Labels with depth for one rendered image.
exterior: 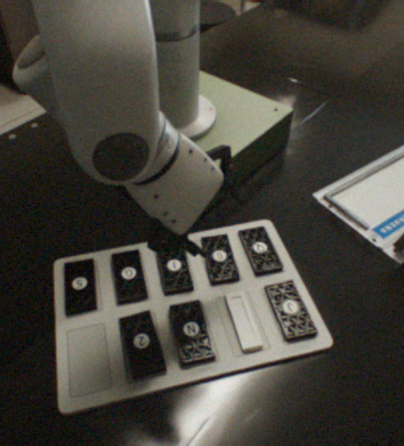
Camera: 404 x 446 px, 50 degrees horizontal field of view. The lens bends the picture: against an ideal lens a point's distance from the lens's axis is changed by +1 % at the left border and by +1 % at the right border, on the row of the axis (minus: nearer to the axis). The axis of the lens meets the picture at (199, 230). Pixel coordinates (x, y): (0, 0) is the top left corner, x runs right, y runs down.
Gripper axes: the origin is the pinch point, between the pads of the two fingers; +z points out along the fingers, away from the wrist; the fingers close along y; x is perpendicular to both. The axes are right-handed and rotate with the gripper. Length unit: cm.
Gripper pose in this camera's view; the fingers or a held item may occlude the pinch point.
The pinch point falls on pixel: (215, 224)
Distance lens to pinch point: 60.4
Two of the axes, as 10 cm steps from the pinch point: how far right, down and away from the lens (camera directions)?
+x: 6.3, 3.4, -7.0
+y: -5.8, 8.0, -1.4
